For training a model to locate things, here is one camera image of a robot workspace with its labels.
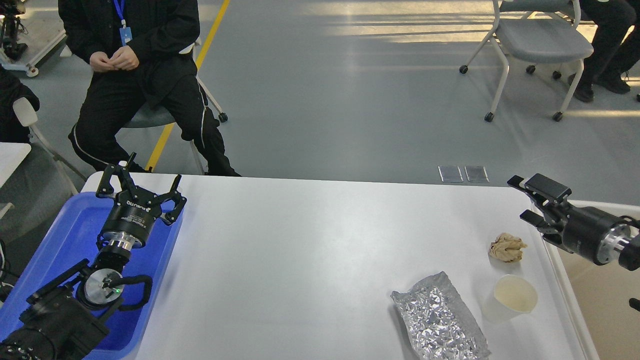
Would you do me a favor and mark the silver foil bag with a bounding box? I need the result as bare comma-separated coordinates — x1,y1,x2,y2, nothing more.
390,271,491,360

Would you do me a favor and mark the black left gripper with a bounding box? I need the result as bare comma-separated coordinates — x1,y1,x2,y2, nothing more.
95,152,188,250

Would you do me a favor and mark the white paper cup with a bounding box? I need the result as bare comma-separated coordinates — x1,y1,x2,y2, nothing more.
481,274,538,323

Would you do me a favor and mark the person in black clothes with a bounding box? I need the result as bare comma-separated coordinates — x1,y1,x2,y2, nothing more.
58,0,237,177

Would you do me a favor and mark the blue plastic tray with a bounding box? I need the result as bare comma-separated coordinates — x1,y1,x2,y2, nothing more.
0,193,183,360

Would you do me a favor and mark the person in black at left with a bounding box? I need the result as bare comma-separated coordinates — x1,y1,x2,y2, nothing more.
0,67,41,144

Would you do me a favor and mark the white plastic bin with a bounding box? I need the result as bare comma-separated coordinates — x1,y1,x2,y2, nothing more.
537,200,640,360

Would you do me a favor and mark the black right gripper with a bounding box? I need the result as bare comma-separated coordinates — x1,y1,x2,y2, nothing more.
507,173,640,265

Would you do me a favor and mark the floor outlet plate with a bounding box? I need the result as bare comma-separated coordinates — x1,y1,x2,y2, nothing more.
464,165,490,183
438,165,464,183

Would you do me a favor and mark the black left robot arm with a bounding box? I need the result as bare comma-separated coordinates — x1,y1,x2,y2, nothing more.
1,164,187,360

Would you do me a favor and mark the left floor outlet plate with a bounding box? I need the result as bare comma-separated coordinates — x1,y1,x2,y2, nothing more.
438,165,464,183

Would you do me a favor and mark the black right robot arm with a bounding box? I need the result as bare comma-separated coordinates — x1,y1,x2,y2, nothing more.
507,173,640,271

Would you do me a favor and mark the robot base on cart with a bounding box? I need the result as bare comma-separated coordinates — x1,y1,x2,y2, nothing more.
1,0,66,77

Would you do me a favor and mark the white chair at left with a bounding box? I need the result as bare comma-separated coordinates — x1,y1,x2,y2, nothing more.
13,97,87,195

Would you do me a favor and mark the crumpled brown paper ball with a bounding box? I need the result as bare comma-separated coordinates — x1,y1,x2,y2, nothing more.
487,232,528,264

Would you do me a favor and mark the grey white wheeled chair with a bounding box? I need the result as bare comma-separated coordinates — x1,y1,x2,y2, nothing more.
458,0,594,123

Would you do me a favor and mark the seated person at right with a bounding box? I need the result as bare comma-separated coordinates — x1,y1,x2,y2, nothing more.
573,0,640,103

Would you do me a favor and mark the right floor outlet plate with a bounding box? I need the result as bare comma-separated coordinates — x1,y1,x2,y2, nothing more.
464,165,490,183

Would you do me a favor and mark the grey chair behind person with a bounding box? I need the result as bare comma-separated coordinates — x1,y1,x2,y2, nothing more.
120,35,229,176

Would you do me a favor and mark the white side table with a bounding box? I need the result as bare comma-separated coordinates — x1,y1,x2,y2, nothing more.
0,142,32,187

